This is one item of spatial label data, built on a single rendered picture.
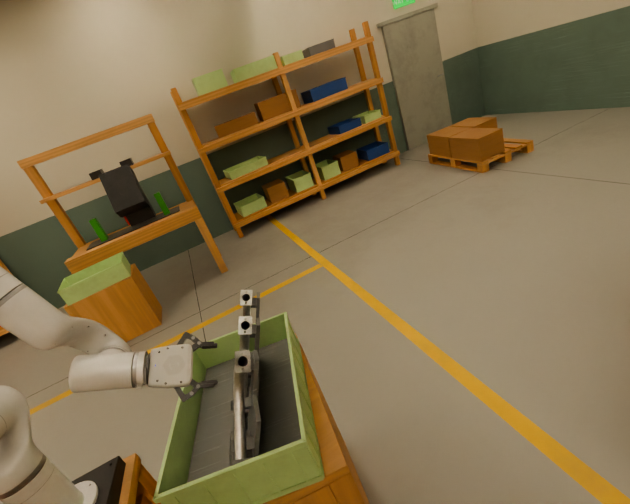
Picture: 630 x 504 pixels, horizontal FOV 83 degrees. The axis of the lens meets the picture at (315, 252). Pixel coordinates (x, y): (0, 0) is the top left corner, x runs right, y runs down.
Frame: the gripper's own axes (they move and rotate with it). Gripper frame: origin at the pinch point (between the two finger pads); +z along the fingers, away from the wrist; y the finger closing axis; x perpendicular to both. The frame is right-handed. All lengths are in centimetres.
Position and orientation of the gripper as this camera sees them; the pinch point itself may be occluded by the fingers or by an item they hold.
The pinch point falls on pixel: (213, 363)
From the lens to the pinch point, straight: 100.9
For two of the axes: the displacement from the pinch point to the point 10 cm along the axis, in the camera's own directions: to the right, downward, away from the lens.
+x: -2.7, 4.2, 8.7
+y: -1.1, -9.1, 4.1
